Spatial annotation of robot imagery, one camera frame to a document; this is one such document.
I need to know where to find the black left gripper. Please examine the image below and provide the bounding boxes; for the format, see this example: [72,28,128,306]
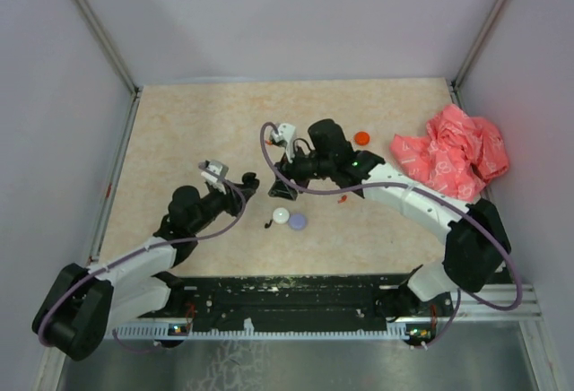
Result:
[189,179,255,233]

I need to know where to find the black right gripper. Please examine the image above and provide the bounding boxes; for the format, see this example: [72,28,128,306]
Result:
[269,142,335,201]

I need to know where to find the white earbud charging case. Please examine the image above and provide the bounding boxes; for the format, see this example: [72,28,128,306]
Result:
[272,207,291,225]

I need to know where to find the purple earbud charging case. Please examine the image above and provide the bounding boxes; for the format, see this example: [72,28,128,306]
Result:
[288,213,308,230]

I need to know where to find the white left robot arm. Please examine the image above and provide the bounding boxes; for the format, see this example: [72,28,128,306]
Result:
[31,169,260,361]

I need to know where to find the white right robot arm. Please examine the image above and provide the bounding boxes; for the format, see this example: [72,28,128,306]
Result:
[259,118,516,316]

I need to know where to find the orange earbud charging case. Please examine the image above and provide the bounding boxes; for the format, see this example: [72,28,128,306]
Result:
[353,131,370,146]

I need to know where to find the pink crumpled plastic bag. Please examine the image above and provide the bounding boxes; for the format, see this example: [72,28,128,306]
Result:
[389,104,510,201]

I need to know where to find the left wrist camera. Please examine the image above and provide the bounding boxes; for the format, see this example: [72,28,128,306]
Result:
[198,161,230,195]

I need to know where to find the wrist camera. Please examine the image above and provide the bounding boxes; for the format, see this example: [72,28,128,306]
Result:
[268,123,297,162]
[198,161,230,195]

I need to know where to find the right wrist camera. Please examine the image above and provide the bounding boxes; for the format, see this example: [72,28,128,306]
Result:
[268,123,297,162]

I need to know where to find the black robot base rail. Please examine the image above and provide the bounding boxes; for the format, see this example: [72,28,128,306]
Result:
[115,274,456,347]

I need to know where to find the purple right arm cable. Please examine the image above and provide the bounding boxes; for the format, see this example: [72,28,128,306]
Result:
[260,121,524,350]

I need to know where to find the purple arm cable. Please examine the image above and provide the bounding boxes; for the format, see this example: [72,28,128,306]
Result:
[38,161,247,356]
[260,121,524,350]

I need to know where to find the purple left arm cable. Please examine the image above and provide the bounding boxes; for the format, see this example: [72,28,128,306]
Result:
[38,161,247,356]

